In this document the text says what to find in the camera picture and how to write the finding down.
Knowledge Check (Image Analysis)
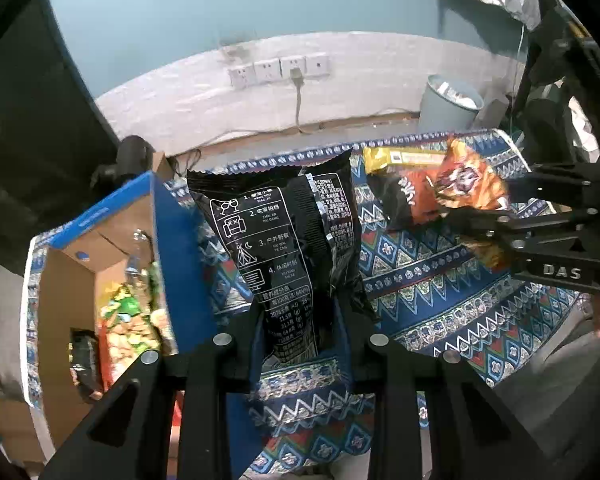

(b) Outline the patterned blue tablecloth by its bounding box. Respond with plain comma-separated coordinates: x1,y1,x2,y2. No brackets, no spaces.
22,127,581,480

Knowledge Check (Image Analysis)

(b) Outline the black round device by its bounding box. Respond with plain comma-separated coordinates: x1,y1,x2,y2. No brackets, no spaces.
92,135,156,186

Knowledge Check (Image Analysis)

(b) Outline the brown cardboard piece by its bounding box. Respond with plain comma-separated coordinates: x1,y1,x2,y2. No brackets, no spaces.
152,150,173,181

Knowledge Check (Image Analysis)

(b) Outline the black metal stand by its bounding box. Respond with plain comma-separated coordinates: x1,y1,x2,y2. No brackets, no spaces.
510,0,600,166

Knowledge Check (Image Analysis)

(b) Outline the white plug cable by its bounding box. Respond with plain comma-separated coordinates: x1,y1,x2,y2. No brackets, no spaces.
290,67,311,133

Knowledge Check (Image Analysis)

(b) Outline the clear plastic packet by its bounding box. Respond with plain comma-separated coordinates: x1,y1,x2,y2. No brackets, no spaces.
125,230,156,286

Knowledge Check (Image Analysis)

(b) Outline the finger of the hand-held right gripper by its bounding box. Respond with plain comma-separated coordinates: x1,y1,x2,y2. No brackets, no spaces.
442,209,600,261
505,162,600,211

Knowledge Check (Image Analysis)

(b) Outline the large black object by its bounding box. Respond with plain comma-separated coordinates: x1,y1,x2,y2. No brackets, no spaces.
0,0,121,276

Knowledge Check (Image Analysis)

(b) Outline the pale blue waste bin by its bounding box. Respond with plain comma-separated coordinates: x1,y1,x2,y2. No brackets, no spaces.
417,74,486,133

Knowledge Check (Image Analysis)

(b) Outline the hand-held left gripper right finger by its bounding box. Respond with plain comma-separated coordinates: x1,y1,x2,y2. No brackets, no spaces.
332,295,561,480

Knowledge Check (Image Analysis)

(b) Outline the blue cardboard box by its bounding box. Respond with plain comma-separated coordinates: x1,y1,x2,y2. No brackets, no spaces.
22,170,221,441

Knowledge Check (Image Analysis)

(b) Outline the small black snack packet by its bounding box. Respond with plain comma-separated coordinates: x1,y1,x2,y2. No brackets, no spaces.
69,332,103,401

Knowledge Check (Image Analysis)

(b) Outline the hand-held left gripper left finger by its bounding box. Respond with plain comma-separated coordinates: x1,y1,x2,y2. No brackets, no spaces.
40,305,263,480

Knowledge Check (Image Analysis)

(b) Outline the green yellow snack bag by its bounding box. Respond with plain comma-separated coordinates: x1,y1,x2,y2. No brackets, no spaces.
97,260,176,391

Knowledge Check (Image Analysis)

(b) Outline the dark brown snack bag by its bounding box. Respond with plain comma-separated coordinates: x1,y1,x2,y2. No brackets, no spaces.
367,167,451,231

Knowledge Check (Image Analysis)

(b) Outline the long yellow snack packet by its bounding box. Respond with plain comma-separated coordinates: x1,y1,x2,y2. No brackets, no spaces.
362,142,453,176

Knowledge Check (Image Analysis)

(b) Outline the orange snack bag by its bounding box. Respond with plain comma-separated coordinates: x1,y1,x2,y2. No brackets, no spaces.
425,135,513,271

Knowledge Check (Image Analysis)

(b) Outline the black snack bag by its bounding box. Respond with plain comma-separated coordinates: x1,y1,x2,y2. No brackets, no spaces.
186,150,381,376

